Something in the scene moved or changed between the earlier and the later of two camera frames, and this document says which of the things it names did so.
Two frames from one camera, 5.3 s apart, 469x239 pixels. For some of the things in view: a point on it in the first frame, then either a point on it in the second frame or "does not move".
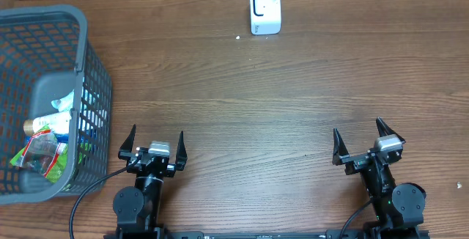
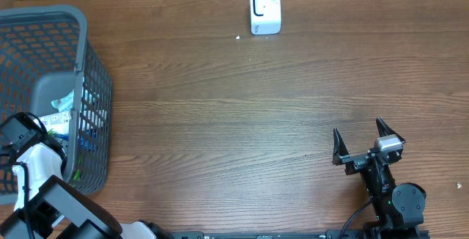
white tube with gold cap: [59, 123] does not move
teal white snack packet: [65, 103] does not move
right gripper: [355, 161] does not move
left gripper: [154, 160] to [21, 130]
